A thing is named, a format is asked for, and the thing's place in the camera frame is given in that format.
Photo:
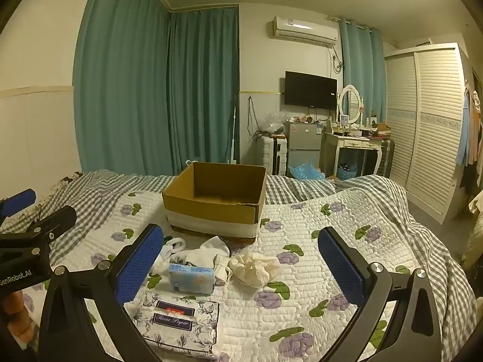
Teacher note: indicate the person's left hand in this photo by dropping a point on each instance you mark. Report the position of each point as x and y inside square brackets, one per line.
[17, 315]

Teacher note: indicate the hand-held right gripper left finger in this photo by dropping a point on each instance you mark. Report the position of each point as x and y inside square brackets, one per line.
[137, 267]

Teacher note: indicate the narrow teal curtain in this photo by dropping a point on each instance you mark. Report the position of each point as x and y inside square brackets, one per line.
[362, 64]

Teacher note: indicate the small grey fridge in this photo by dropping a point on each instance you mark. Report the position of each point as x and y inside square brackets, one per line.
[303, 139]

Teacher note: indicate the cream cloth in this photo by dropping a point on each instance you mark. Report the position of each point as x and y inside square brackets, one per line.
[254, 269]

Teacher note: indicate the cardboard box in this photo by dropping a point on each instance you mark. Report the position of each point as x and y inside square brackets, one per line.
[211, 215]

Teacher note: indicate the white louvred wardrobe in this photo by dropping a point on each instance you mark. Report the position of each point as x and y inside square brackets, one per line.
[434, 120]

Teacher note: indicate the white suitcase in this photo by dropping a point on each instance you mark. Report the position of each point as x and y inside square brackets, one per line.
[271, 154]

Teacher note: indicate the blue basket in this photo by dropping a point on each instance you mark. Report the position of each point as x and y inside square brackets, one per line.
[347, 172]

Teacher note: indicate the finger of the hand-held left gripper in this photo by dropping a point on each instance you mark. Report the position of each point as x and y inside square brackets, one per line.
[53, 219]
[19, 200]

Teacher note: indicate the white floral quilt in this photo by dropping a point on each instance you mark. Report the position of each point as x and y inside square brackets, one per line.
[302, 215]

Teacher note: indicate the white air conditioner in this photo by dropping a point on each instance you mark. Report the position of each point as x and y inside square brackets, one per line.
[303, 30]

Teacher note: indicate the wide teal curtain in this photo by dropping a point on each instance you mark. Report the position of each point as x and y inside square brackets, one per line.
[120, 83]

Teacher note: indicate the grey checked blanket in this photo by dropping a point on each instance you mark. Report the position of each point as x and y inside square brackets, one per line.
[94, 192]

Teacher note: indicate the small blue tissue pack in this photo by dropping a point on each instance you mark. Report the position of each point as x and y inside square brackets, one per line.
[190, 279]

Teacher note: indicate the small white sock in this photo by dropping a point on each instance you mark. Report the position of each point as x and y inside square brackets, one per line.
[222, 271]

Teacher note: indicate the hanging clothes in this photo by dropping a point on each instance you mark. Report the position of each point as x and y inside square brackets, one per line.
[469, 132]

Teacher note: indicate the large white sock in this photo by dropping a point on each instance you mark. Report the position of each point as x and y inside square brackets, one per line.
[213, 250]

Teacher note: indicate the white oval mirror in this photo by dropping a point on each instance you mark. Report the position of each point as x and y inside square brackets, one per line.
[349, 101]

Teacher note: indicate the blue plastic bag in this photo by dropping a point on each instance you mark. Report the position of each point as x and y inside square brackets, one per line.
[305, 171]

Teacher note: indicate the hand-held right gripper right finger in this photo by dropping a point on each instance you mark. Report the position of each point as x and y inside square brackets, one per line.
[341, 267]

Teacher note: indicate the clear plastic bag on suitcase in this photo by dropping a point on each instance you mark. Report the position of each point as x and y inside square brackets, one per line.
[275, 122]

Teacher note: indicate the floral tissue paper pack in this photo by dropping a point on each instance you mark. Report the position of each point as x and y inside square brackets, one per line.
[177, 324]

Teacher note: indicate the white dressing table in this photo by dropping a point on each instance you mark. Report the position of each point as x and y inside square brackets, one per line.
[351, 141]

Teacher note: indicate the black wall television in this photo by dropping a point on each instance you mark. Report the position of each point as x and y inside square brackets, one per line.
[309, 90]

